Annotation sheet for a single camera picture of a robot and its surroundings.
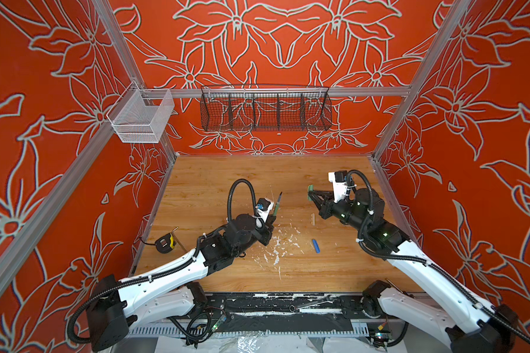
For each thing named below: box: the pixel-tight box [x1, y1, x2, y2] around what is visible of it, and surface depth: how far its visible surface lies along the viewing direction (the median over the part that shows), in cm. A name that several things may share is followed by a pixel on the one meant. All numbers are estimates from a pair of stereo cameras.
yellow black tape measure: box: [154, 232, 176, 254], surface depth 87 cm
